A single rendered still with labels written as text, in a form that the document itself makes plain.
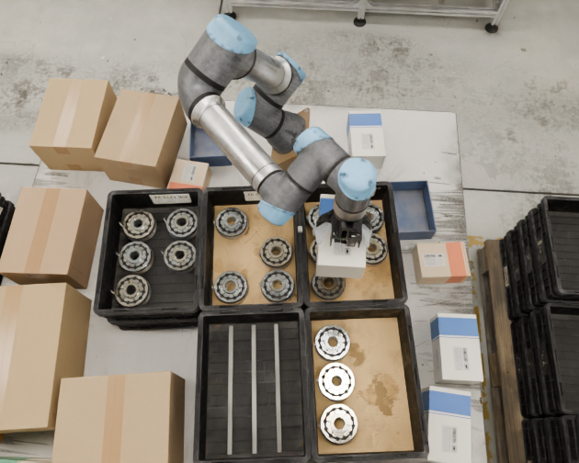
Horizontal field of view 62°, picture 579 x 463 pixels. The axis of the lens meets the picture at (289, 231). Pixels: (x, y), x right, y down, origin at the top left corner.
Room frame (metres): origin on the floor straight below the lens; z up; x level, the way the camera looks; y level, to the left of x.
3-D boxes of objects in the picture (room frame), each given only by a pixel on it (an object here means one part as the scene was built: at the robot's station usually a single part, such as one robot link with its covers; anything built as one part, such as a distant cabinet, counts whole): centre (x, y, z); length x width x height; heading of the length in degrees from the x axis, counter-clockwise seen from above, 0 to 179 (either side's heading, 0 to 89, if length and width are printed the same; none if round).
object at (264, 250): (0.54, 0.04, 0.86); 0.10 x 0.10 x 0.01
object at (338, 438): (0.04, -0.13, 0.86); 0.10 x 0.10 x 0.01
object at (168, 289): (0.53, 0.42, 0.87); 0.40 x 0.30 x 0.11; 2
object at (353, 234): (0.47, -0.13, 1.25); 0.09 x 0.08 x 0.12; 176
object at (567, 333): (0.27, -1.11, 0.31); 0.40 x 0.30 x 0.34; 176
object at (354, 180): (0.48, -0.13, 1.41); 0.09 x 0.08 x 0.11; 40
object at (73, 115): (1.09, 0.79, 0.78); 0.30 x 0.22 x 0.16; 177
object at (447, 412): (0.04, -0.45, 0.75); 0.20 x 0.12 x 0.09; 171
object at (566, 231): (0.67, -1.13, 0.37); 0.40 x 0.30 x 0.45; 176
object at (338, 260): (0.50, -0.14, 1.09); 0.20 x 0.12 x 0.09; 176
